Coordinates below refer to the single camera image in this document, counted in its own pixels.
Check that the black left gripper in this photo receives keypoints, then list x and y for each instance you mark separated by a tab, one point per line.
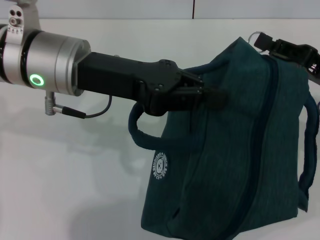
125	77

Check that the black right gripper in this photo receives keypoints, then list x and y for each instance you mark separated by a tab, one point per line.
315	62

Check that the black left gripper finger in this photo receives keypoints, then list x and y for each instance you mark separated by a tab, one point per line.
215	97

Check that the dark teal insulated lunch bag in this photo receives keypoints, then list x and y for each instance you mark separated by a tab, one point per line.
225	162

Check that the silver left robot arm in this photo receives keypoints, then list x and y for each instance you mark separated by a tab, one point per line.
50	60

